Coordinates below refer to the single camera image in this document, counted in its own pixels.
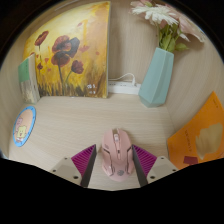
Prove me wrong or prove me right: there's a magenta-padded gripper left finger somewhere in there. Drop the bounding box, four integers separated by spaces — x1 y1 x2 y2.
49 143 98 188

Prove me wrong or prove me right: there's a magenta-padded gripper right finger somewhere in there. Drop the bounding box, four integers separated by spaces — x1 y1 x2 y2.
131 144 180 188

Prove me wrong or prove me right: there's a pink computer mouse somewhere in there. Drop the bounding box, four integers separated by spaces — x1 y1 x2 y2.
100 128 136 183

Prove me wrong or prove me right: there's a round blue-rimmed cartoon mouse pad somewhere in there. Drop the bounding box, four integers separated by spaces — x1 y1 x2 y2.
12 105 37 148

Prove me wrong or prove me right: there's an orange book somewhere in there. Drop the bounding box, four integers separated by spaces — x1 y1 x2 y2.
166 91 224 171

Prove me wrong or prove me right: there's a white power strip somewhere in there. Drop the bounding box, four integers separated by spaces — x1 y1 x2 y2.
107 79 142 96

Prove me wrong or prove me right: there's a pale teal faceted vase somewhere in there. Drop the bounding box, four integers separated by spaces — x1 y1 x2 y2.
138 46 175 109

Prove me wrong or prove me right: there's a green-covered book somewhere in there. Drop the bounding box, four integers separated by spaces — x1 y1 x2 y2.
17 54 42 105

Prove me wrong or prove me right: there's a red poppy canvas painting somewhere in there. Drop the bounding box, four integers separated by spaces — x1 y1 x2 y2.
22 0 112 100

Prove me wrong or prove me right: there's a white and pink flower bouquet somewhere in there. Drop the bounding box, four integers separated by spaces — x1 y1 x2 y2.
129 0 208 53

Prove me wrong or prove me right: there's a white power cable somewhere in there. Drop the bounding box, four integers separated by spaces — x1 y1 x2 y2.
108 72 137 87

